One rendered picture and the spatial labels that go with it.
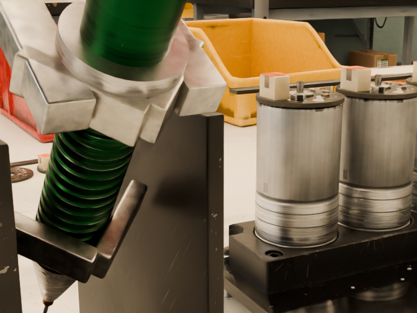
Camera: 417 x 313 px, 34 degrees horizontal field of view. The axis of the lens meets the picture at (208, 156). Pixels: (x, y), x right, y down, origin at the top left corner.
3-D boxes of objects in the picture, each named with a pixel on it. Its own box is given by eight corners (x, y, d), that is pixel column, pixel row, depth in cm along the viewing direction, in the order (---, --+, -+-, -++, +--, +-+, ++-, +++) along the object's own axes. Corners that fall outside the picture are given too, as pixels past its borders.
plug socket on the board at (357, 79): (377, 90, 20) (378, 68, 20) (354, 93, 20) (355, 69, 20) (360, 87, 21) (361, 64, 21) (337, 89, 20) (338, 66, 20)
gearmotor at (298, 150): (352, 266, 20) (362, 94, 19) (282, 283, 19) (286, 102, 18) (305, 238, 22) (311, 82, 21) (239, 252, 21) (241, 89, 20)
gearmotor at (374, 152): (424, 249, 21) (438, 87, 20) (362, 264, 20) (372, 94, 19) (373, 225, 23) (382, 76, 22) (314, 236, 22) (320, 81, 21)
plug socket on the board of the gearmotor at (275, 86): (297, 99, 19) (298, 74, 19) (271, 101, 19) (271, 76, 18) (282, 94, 20) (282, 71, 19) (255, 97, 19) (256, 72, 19)
